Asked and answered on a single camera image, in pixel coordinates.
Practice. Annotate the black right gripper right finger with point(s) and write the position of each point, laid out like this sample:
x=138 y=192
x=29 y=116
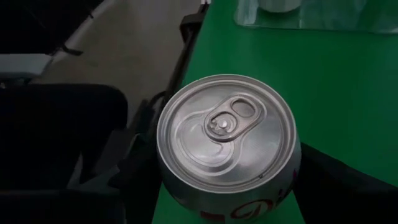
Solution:
x=342 y=193

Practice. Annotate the silver diet cola can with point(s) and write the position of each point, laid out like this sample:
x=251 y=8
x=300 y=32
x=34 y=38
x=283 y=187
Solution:
x=280 y=4
x=224 y=133

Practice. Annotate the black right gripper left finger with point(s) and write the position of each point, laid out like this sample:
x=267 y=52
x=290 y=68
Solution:
x=140 y=174

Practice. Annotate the black bulky object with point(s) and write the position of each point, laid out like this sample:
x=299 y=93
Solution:
x=56 y=133

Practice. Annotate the white diagonal bar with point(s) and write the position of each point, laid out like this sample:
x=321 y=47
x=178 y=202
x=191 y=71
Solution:
x=84 y=28

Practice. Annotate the black aluminium table frame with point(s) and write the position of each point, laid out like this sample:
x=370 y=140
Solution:
x=189 y=37

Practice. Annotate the white metal bracket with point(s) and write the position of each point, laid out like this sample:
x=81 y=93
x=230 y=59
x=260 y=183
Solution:
x=21 y=65

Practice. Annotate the clear plastic bin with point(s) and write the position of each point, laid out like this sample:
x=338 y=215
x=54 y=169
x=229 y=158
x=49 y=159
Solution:
x=342 y=18

